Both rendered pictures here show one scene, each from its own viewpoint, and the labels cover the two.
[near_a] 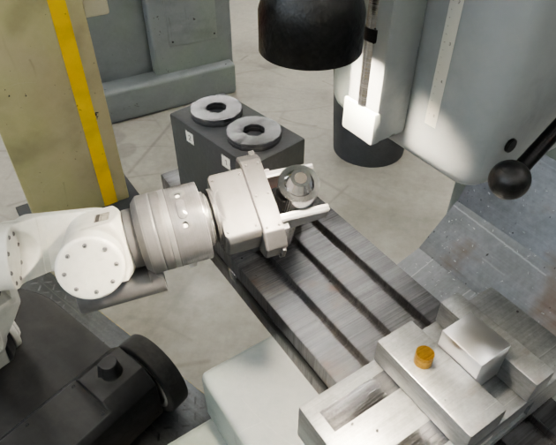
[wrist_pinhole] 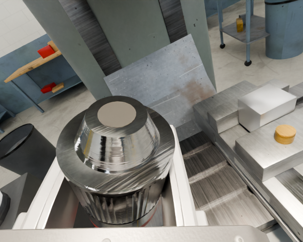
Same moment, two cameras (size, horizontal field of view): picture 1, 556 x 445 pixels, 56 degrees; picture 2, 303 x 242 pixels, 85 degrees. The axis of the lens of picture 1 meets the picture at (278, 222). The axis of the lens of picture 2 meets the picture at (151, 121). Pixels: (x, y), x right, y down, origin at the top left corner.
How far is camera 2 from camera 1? 0.52 m
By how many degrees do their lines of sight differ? 41
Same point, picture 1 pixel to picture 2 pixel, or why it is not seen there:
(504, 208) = (141, 96)
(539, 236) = (161, 88)
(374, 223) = not seen: hidden behind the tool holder
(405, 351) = (274, 148)
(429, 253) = not seen: hidden behind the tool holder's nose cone
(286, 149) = (23, 192)
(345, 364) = (234, 212)
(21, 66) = not seen: outside the picture
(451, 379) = (299, 123)
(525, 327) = (224, 95)
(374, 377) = (285, 186)
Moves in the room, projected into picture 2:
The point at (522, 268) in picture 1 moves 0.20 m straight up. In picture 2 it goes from (172, 102) to (150, 46)
